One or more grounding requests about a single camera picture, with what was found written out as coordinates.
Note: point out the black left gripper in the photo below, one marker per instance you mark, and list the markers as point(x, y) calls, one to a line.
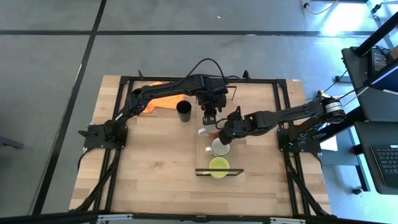
point(214, 102)

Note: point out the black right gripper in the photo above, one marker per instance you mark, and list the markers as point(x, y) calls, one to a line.
point(237, 126)

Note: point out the brown mug white inside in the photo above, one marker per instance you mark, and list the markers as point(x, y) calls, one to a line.
point(212, 129)

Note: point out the blue white floral mug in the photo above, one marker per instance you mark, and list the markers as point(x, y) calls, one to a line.
point(219, 150)

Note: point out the yellow-green mug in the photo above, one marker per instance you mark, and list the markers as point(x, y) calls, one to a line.
point(219, 163)

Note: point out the black tall cup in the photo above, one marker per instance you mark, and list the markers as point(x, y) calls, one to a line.
point(184, 112)

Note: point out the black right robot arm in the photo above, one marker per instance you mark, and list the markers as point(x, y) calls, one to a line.
point(286, 115)

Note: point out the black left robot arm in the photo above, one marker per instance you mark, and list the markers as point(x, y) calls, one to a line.
point(161, 88)

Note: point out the orange cloth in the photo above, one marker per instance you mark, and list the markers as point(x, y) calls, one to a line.
point(168, 102)

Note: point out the white paper sheet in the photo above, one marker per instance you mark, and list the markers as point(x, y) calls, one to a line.
point(331, 145)

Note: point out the yellow plug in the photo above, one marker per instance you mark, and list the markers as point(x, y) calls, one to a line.
point(321, 92)

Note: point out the black desk foot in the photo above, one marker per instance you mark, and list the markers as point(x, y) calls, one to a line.
point(338, 79)

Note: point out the black desk with keyboard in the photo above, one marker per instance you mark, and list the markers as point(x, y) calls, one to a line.
point(365, 133)

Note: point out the black caster wheel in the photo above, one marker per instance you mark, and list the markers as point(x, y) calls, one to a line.
point(357, 190)

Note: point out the black keyboard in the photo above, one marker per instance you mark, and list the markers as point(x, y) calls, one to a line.
point(388, 161)

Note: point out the black electronic box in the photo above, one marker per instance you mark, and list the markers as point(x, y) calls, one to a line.
point(377, 60)

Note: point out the black slanted pole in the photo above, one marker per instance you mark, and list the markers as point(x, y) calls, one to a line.
point(376, 35)

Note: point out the black rig bar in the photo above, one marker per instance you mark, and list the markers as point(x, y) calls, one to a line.
point(46, 217)

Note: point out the grey furniture foot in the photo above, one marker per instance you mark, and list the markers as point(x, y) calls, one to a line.
point(9, 143)

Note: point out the black aluminium table frame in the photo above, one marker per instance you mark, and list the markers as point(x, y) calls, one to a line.
point(264, 80)

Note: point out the silver metal bracket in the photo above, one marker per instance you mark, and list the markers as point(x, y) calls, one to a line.
point(115, 217)
point(287, 221)

